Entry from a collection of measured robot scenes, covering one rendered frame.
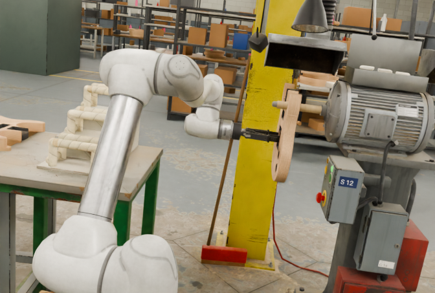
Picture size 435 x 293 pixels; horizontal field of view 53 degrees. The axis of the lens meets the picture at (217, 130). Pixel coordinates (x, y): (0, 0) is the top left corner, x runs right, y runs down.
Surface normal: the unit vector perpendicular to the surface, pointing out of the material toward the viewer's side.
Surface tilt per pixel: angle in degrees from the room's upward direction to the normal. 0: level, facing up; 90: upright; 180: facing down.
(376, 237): 90
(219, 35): 90
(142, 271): 68
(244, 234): 90
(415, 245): 90
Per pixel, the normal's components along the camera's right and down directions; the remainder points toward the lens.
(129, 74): -0.07, -0.25
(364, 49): -0.08, 0.24
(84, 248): 0.09, -0.43
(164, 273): 0.66, 0.00
